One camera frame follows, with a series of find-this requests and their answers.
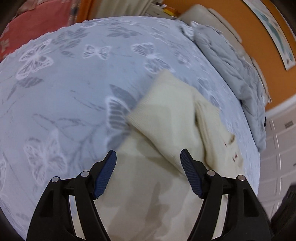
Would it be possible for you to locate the cream knit sweater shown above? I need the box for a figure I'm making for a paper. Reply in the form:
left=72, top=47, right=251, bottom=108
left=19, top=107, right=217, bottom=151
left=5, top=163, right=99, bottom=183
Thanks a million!
left=96, top=71, right=244, bottom=240

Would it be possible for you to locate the white panelled wardrobe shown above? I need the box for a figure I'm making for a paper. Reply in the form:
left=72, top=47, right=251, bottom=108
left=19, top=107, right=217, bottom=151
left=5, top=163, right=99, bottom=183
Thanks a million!
left=258, top=108, right=296, bottom=217

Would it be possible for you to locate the blue butterfly bedspread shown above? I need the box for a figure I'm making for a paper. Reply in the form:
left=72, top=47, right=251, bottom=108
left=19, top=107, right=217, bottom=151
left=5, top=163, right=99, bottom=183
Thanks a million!
left=1, top=16, right=260, bottom=240

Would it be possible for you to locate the grey crumpled quilt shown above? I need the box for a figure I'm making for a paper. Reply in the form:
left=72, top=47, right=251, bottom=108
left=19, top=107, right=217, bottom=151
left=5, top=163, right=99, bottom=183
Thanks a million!
left=182, top=22, right=266, bottom=152

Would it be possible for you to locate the red patterned blanket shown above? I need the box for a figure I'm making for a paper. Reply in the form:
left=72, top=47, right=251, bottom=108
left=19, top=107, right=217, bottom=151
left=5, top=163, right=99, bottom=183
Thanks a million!
left=1, top=1, right=75, bottom=60

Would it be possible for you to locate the beige padded headboard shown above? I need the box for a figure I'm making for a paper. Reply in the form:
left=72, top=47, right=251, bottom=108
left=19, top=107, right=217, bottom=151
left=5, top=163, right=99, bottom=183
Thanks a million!
left=178, top=4, right=271, bottom=105

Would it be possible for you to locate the cream curtain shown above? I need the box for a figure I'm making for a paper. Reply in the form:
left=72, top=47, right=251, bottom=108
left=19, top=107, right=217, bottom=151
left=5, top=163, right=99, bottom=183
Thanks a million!
left=88, top=0, right=154, bottom=20

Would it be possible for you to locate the framed wall picture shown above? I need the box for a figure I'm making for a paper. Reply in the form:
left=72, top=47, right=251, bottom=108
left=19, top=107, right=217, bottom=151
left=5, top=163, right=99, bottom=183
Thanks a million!
left=243, top=0, right=295, bottom=71

